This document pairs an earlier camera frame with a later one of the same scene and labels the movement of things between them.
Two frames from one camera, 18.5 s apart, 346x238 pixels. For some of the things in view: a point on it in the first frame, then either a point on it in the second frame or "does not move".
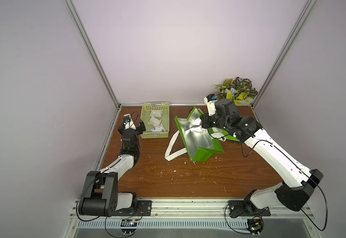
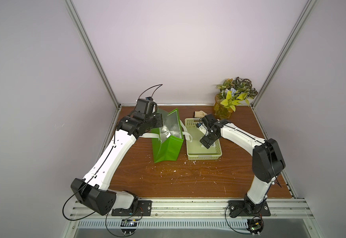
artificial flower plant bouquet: (240, 91) does not move
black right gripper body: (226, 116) to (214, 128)
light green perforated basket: (155, 116) to (195, 150)
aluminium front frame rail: (201, 209) does not move
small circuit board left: (128, 226) does not move
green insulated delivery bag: (198, 140) to (166, 148)
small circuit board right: (255, 225) does not move
